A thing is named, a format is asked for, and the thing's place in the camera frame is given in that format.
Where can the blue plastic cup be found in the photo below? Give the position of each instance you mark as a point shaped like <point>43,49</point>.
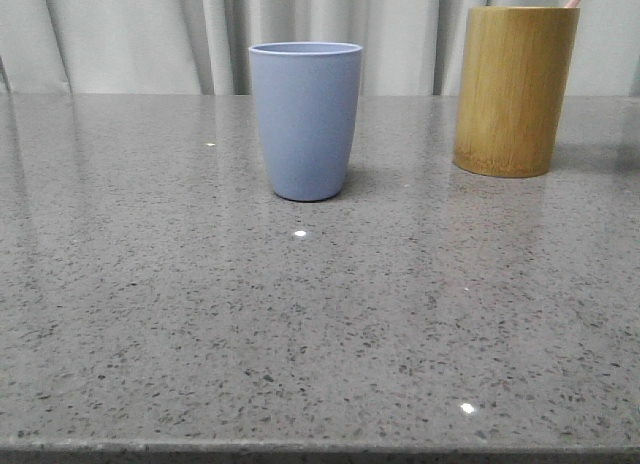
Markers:
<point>306,96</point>

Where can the bamboo wooden cup holder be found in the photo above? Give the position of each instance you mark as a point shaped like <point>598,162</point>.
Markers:
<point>515,68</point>

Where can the grey pleated curtain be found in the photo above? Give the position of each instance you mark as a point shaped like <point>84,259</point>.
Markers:
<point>411,47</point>

